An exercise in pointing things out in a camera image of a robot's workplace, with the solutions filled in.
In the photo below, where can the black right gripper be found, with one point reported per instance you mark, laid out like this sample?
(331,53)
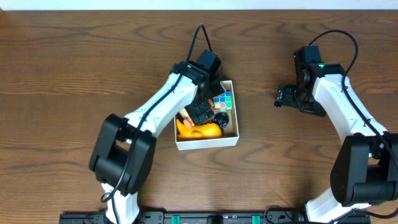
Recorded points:
(285,97)

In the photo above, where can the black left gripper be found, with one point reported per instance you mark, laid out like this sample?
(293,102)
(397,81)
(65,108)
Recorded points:
(199,111)

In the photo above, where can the plush yellow duck toy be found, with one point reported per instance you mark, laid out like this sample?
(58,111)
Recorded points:
(187,121)

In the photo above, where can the orange plastic duck toy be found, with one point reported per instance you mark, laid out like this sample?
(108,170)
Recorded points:
(203,131)

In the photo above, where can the black round wheel toy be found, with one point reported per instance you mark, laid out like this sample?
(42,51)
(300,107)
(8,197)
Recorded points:
(221,119)

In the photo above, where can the colourful puzzle cube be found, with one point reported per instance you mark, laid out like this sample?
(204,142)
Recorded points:
(223,103)

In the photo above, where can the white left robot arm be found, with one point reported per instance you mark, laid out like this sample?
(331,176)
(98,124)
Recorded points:
(124,150)

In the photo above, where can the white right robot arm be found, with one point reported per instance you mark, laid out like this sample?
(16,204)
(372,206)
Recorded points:
(365,170)

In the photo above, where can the white cardboard box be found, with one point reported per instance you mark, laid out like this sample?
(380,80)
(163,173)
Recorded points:
(230,133)

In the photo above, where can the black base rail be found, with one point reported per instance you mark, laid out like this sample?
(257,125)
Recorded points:
(271,215)

